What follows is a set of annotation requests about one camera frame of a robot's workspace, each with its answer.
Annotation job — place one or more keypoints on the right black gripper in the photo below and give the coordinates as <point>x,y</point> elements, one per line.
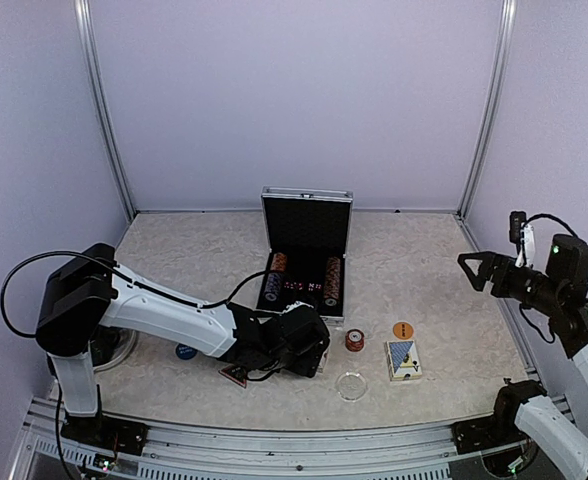
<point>489,270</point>

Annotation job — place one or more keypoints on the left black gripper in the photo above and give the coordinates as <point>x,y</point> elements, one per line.
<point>308,366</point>

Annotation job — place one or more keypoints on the aluminium poker case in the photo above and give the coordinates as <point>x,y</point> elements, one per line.
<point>309,226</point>

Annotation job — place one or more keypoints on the blue playing card deck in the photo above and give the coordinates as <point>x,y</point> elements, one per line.
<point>403,361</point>

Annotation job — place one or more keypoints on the red playing card deck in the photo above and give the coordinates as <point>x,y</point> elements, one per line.
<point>322,367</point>

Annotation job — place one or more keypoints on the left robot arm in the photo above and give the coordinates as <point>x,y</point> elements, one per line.
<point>93,290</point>

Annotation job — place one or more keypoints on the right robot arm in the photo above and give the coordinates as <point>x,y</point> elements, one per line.
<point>524,409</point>

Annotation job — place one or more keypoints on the red poker chip stack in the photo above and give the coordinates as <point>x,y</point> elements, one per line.
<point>354,340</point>

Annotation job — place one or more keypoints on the left chip row in case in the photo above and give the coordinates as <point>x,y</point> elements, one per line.
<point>275,278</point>

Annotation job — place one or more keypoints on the chip row in case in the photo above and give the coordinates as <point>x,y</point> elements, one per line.
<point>332,282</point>
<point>275,278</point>

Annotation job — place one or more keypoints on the red triangular dealer button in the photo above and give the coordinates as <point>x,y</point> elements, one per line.
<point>236,374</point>

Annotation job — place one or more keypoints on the clear round dealer puck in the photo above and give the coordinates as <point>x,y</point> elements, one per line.
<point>351,386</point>

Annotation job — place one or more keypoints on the right chip row in case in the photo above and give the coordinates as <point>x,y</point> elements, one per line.
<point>332,282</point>

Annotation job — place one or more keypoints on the orange big blind button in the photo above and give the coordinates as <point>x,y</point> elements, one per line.
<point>403,330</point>

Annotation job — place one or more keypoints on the blue small blind button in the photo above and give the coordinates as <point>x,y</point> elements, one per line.
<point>185,352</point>

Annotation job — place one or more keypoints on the clear round tray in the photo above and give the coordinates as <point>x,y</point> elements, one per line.
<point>128,342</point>

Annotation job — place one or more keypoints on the black mug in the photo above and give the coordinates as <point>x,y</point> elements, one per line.
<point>103,345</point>

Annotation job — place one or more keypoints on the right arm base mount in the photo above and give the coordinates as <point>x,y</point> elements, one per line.
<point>498,428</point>

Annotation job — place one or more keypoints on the front aluminium frame rail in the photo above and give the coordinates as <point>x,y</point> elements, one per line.
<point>263,433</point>

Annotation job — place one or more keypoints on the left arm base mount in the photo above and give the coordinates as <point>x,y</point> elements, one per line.
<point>106,432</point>

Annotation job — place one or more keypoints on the right rear aluminium post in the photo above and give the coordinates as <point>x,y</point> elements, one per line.
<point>499,66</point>

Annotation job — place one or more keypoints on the aluminium post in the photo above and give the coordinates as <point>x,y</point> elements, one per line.
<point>90,53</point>
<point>499,66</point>

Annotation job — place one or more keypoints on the left rear aluminium post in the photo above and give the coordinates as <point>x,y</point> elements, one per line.
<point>90,53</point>

